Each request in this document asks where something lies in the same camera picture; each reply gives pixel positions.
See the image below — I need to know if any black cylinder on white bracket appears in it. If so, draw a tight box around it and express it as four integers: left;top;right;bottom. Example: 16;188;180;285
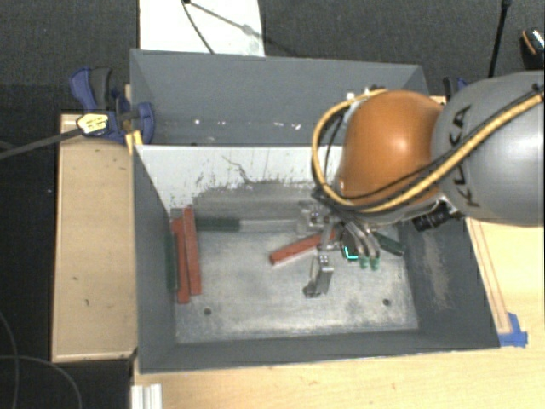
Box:
410;202;454;233

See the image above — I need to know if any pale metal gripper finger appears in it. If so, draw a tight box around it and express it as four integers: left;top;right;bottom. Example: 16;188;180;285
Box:
302;255;323;299
318;254;336;295

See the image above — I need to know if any pale wood flat board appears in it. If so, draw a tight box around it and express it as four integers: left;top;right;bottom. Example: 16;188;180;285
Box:
50;112;140;364

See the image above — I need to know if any dark green flat block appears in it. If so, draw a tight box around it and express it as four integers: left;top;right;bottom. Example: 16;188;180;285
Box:
163;231;178;293
194;214;242;233
376;231;406;256

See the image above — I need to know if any red-brown flat block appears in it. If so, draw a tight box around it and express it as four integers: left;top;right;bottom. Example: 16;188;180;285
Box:
267;231;326;268
170;216;192;305
181;206;204;297

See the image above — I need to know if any grey metal bin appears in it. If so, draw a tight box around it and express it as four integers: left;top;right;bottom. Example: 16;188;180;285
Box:
128;48;502;375

